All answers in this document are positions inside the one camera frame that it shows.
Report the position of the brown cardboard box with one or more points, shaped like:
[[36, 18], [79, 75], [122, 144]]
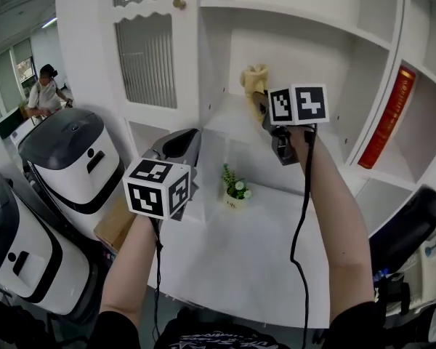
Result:
[[116, 227]]

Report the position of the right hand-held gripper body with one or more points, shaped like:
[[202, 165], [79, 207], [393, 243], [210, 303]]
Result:
[[298, 104]]

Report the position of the white and black robot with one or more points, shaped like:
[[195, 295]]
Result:
[[36, 260], [76, 165]]

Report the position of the person's right forearm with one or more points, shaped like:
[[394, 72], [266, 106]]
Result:
[[341, 224]]

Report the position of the person's left forearm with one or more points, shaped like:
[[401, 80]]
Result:
[[131, 267]]

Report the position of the blue water bottle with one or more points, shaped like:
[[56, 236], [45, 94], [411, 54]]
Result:
[[380, 274]]

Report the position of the red book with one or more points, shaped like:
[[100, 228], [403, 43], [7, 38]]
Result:
[[388, 118]]

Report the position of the black high-back office chair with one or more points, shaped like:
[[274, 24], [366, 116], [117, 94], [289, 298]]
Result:
[[407, 224]]

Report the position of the white ribbed glass cabinet door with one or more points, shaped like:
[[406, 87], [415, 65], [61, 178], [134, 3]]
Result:
[[149, 60]]

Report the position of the white desk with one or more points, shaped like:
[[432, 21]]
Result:
[[240, 260]]

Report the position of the small green potted plant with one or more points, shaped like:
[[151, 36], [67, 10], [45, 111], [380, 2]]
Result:
[[234, 191]]

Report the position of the round wooden door knob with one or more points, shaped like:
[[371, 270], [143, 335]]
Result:
[[179, 4]]

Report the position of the yellow cloth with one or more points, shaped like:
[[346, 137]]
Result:
[[254, 78]]

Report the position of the person's black star t-shirt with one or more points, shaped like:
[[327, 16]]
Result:
[[221, 336]]

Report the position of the white shelf cabinet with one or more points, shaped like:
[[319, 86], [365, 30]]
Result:
[[294, 49]]

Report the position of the white dressing table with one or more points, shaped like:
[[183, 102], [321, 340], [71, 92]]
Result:
[[432, 275]]

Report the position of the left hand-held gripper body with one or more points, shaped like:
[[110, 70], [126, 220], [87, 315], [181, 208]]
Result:
[[156, 187]]

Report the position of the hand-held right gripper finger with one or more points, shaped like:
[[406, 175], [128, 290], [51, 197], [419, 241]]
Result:
[[262, 109]]

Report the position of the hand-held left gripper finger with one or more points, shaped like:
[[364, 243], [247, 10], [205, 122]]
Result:
[[167, 147], [195, 151]]

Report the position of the blue hourglass ornament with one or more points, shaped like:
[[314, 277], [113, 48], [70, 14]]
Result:
[[435, 245]]

